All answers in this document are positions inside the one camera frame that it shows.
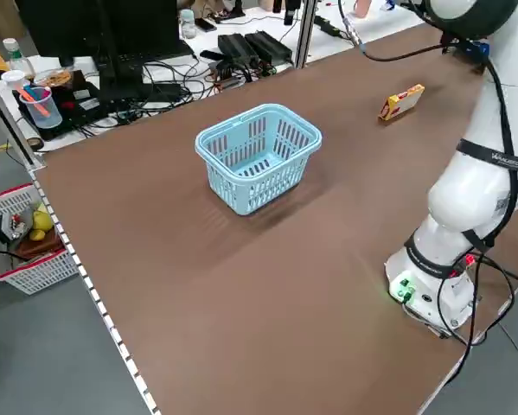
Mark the yellow Nabati wafer box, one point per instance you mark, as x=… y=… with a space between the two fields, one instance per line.
x=403 y=101

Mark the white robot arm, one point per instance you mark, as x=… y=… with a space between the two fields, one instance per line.
x=457 y=194

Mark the light blue plastic basket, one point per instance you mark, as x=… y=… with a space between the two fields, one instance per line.
x=241 y=211

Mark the black power adapter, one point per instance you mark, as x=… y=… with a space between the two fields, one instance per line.
x=269 y=45
x=237 y=49

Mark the black keyboard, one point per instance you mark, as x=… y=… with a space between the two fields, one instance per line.
x=155 y=55

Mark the white table edge strip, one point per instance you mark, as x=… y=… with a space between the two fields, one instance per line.
x=98 y=302

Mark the black power strip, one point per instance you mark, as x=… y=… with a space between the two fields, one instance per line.
x=327 y=25

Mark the black monitor stand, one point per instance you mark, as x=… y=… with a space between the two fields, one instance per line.
x=111 y=73

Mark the black flat desk device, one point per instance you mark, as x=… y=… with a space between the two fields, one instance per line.
x=85 y=104

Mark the yellow pear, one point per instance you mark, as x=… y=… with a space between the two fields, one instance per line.
x=42 y=220

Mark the yellow lemon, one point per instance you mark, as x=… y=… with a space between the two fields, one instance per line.
x=36 y=235

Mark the clear plastic cup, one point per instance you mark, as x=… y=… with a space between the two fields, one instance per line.
x=46 y=119

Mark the white red plastic crate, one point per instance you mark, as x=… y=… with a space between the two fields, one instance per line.
x=38 y=272

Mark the dark tape roll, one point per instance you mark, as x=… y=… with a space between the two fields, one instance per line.
x=36 y=144

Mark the round snack tin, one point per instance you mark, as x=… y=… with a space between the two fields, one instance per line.
x=53 y=78

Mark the orange pink pen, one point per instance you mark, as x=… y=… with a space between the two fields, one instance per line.
x=38 y=104

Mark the black computer monitor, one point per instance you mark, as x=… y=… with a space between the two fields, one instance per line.
x=59 y=26

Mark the white lidded cup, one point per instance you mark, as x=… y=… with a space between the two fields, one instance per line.
x=13 y=78

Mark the aluminium frame post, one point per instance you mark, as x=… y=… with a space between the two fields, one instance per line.
x=305 y=34
x=12 y=125

